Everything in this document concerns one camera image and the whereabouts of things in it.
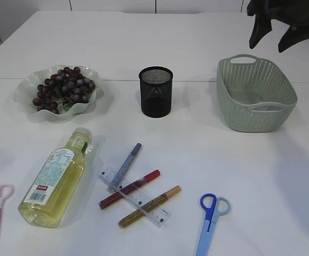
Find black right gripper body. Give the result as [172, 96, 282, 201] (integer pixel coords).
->
[247, 0, 309, 27]

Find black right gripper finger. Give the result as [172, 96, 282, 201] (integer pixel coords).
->
[249, 15, 272, 49]
[278, 26, 309, 53]

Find purple artificial grape bunch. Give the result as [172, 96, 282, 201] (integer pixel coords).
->
[32, 66, 97, 115]

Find yellow tea drink bottle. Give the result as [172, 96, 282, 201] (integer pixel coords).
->
[18, 127, 92, 228]

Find green woven plastic basket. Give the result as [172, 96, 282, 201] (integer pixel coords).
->
[216, 54, 298, 133]

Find black mesh pen holder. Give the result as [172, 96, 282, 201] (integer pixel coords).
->
[139, 66, 173, 118]

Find silver glitter pen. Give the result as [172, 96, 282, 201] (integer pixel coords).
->
[107, 143, 142, 193]

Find clear plastic ruler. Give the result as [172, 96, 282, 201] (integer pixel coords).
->
[99, 167, 171, 229]

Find red glitter pen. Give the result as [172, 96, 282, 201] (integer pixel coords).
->
[99, 170, 160, 210]

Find gold glitter pen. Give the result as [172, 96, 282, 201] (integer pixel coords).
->
[118, 185, 181, 229]

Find green wavy plastic plate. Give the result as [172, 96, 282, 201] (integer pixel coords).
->
[13, 65, 102, 121]

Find blue scissors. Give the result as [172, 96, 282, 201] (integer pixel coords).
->
[196, 193, 231, 255]

